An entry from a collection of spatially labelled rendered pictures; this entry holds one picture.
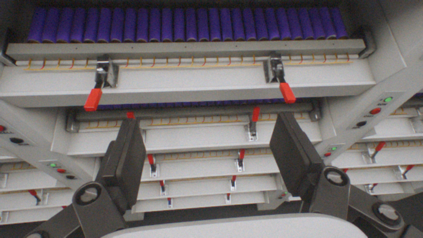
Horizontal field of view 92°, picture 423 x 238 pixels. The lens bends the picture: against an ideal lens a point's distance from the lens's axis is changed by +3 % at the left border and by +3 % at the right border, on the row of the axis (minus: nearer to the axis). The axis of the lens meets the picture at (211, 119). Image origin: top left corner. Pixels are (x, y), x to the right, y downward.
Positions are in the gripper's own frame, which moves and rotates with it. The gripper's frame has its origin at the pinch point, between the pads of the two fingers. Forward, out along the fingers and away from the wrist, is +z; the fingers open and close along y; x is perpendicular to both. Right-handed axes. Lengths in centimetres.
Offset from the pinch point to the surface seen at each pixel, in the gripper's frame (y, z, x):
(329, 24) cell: 23.5, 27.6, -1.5
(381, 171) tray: 76, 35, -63
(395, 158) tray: 65, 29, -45
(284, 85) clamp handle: 12.2, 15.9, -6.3
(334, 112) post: 30.4, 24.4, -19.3
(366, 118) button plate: 35.1, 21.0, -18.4
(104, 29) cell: -14.9, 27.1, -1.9
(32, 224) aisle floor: -84, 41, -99
